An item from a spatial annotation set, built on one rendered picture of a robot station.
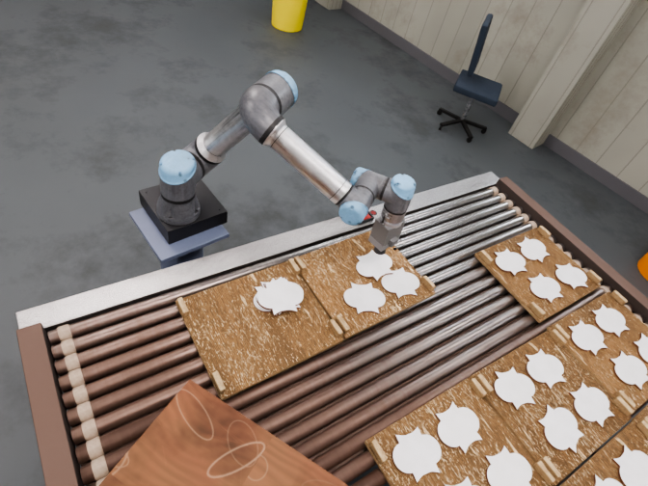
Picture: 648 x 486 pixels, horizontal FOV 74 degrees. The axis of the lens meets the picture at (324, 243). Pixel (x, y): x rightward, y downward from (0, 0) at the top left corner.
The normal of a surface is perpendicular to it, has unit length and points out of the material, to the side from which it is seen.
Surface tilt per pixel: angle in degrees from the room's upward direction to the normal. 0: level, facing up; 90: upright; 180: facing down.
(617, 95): 90
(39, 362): 0
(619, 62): 90
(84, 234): 0
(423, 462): 0
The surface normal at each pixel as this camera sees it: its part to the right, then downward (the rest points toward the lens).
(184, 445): 0.19, -0.66
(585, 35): -0.76, 0.36
